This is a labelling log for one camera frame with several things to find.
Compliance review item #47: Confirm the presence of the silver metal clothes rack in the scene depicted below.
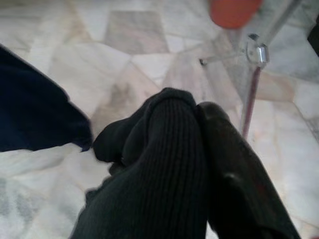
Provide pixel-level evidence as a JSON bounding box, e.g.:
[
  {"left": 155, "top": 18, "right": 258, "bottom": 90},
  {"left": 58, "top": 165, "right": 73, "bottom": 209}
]
[{"left": 198, "top": 0, "right": 307, "bottom": 140}]

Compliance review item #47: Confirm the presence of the black knit garment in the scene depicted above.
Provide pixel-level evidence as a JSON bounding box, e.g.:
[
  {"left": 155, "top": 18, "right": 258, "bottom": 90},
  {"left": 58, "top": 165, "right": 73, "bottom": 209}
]
[{"left": 69, "top": 87, "right": 209, "bottom": 239}]

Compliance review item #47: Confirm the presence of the navy shirt orange collar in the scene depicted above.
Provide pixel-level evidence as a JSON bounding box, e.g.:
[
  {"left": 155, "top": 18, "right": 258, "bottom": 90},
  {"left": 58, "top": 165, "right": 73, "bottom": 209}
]
[{"left": 0, "top": 44, "right": 93, "bottom": 153}]

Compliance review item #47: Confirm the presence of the orange bin teal bag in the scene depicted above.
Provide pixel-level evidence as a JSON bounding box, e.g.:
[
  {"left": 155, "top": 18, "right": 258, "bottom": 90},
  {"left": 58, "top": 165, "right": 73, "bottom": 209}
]
[{"left": 208, "top": 0, "right": 263, "bottom": 29}]

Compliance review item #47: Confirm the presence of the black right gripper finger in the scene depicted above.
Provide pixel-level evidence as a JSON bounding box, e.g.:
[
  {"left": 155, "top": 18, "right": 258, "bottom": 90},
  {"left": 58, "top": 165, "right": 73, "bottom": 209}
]
[{"left": 196, "top": 101, "right": 301, "bottom": 239}]

